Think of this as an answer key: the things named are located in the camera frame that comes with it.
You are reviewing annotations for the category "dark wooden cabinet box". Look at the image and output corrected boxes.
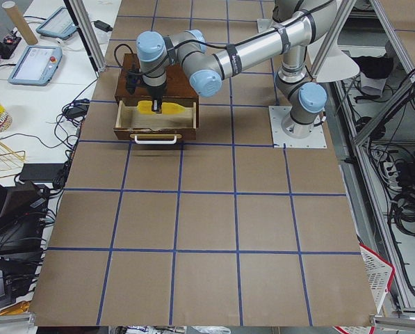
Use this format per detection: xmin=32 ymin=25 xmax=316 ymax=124
xmin=114 ymin=54 xmax=199 ymax=107

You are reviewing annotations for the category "black electronics box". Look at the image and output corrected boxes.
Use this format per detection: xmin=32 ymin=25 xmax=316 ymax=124
xmin=0 ymin=181 xmax=50 ymax=255

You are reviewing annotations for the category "gold wire rack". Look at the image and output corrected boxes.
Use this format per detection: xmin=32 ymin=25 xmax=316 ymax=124
xmin=0 ymin=141 xmax=26 ymax=178

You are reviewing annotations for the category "white red plastic basket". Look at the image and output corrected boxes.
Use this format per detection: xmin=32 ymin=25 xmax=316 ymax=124
xmin=359 ymin=244 xmax=395 ymax=314

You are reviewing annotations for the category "white chair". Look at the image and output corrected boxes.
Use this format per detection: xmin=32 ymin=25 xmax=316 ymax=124
xmin=316 ymin=42 xmax=360 ymax=83

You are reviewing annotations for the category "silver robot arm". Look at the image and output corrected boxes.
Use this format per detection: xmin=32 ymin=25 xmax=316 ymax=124
xmin=136 ymin=1 xmax=338 ymax=138

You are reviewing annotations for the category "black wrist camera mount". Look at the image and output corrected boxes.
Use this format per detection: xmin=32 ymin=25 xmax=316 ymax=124
xmin=125 ymin=68 xmax=143 ymax=95

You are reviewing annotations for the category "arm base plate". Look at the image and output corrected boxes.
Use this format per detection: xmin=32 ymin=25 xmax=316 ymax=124
xmin=268 ymin=106 xmax=327 ymax=149
xmin=257 ymin=19 xmax=281 ymax=36

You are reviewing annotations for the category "cardboard tube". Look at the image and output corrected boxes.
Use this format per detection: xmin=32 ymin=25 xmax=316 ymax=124
xmin=1 ymin=1 xmax=38 ymax=45

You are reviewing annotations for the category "wooden drawer with white handle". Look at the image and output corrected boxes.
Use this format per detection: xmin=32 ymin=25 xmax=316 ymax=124
xmin=113 ymin=101 xmax=198 ymax=144

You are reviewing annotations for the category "near blue teach pendant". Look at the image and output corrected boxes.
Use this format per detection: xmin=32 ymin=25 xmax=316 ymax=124
xmin=8 ymin=46 xmax=63 ymax=86

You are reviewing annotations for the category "blue teach pendant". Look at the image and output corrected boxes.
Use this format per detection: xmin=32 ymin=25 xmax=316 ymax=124
xmin=8 ymin=46 xmax=63 ymax=86
xmin=36 ymin=7 xmax=76 ymax=40

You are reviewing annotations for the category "yellow corn cob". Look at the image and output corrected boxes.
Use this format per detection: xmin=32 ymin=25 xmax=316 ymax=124
xmin=137 ymin=100 xmax=186 ymax=115

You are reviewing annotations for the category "far blue teach pendant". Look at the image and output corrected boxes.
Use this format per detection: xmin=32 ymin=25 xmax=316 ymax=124
xmin=36 ymin=7 xmax=76 ymax=40

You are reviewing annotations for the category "aluminium frame post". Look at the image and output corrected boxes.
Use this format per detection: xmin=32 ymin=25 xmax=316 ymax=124
xmin=67 ymin=0 xmax=106 ymax=72

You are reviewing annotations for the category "black power adapter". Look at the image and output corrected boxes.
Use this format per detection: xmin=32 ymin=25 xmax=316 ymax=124
xmin=93 ymin=20 xmax=113 ymax=32

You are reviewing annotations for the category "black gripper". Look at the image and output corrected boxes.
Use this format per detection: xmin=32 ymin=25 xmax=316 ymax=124
xmin=143 ymin=76 xmax=167 ymax=113

